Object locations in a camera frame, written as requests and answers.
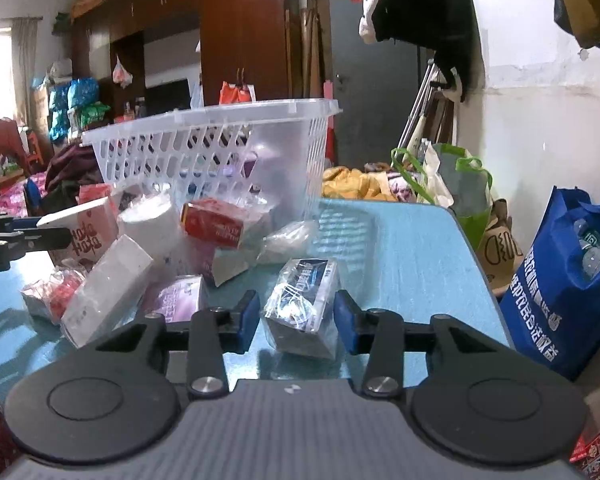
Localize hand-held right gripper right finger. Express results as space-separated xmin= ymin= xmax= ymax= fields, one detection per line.
xmin=333 ymin=290 xmax=511 ymax=397

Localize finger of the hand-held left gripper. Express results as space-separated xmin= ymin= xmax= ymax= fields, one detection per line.
xmin=0 ymin=212 xmax=42 ymax=233
xmin=0 ymin=227 xmax=74 ymax=262

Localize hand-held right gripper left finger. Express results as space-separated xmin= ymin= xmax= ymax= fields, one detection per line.
xmin=96 ymin=290 xmax=261 ymax=400

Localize pink white carton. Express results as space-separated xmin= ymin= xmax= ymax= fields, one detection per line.
xmin=36 ymin=197 xmax=121 ymax=268

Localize black white box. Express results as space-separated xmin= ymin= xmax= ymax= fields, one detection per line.
xmin=262 ymin=258 xmax=341 ymax=361

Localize purple box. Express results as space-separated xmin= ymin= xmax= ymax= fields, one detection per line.
xmin=140 ymin=275 xmax=208 ymax=326

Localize clear plastic bag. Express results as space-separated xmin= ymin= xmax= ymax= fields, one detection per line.
xmin=257 ymin=220 xmax=321 ymax=266

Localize white plastic basket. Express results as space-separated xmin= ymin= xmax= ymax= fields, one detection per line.
xmin=81 ymin=98 xmax=342 ymax=241

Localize pink floral bedspread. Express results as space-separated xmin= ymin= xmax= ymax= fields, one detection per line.
xmin=0 ymin=170 xmax=48 ymax=218

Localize red net plastic packet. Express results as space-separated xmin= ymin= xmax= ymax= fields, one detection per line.
xmin=21 ymin=267 xmax=86 ymax=325

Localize white wrapped packet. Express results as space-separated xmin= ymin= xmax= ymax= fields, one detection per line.
xmin=200 ymin=247 xmax=266 ymax=288

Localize maroon clothing pile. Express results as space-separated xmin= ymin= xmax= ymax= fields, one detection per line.
xmin=45 ymin=144 xmax=106 ymax=196

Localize white tissue pack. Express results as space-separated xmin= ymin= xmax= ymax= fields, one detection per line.
xmin=60 ymin=235 xmax=155 ymax=348

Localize white tissue roll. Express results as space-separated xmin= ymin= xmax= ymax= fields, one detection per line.
xmin=117 ymin=194 xmax=181 ymax=256

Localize stack of blue green packages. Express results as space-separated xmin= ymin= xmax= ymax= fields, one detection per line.
xmin=47 ymin=77 xmax=111 ymax=143

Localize yellow blanket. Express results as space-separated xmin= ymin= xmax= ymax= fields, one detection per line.
xmin=321 ymin=166 xmax=398 ymax=203

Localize beige curtain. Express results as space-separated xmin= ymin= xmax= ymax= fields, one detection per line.
xmin=11 ymin=17 xmax=41 ymax=126

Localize brown paper bag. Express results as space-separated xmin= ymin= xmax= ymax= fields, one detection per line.
xmin=480 ymin=200 xmax=526 ymax=301

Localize pink hanging plastic bag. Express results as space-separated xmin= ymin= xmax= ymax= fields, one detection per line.
xmin=111 ymin=55 xmax=133 ymax=88

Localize blue tote bag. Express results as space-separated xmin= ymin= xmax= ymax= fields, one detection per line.
xmin=500 ymin=187 xmax=600 ymax=381

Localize grey door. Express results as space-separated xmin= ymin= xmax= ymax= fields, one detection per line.
xmin=325 ymin=0 xmax=426 ymax=171

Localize orange white plastic bag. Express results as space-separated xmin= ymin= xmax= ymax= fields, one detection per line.
xmin=219 ymin=80 xmax=257 ymax=106

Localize metal crutches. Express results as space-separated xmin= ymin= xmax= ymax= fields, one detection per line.
xmin=397 ymin=57 xmax=441 ymax=151

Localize clear water bottle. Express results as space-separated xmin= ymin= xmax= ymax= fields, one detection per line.
xmin=572 ymin=220 xmax=600 ymax=281

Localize wooden planks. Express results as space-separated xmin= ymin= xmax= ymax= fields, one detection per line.
xmin=285 ymin=0 xmax=327 ymax=101

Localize red patterned box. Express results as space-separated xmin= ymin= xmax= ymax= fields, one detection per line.
xmin=570 ymin=410 xmax=600 ymax=480

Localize brown wooden wardrobe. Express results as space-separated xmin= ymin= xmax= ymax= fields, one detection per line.
xmin=70 ymin=0 xmax=291 ymax=126

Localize white black hanging jacket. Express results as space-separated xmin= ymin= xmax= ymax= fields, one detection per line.
xmin=358 ymin=0 xmax=476 ymax=103

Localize white bag green handles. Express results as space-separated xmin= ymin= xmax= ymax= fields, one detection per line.
xmin=391 ymin=142 xmax=495 ymax=251

